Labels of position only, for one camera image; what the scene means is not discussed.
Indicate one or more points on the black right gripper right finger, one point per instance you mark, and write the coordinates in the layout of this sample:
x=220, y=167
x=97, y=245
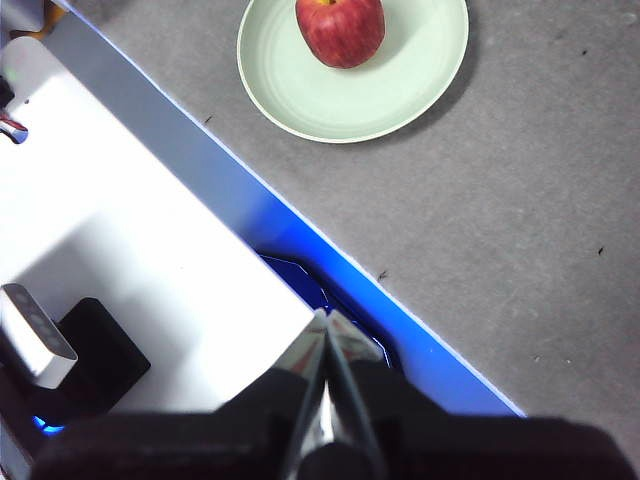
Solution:
x=475, y=445

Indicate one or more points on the green plate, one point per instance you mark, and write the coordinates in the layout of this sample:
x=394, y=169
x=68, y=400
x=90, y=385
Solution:
x=350, y=100

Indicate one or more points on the black camera stand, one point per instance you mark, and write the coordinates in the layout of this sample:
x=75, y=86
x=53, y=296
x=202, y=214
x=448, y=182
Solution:
x=110, y=360

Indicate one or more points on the red apple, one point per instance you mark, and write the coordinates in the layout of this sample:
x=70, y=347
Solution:
x=340, y=32

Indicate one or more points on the shiny metal fitting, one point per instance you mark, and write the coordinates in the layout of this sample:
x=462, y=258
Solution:
x=12, y=130

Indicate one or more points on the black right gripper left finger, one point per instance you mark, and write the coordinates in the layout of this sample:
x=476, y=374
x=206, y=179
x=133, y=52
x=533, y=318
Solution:
x=200, y=440

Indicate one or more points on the grey camera box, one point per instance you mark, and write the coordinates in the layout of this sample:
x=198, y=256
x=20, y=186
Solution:
x=35, y=340

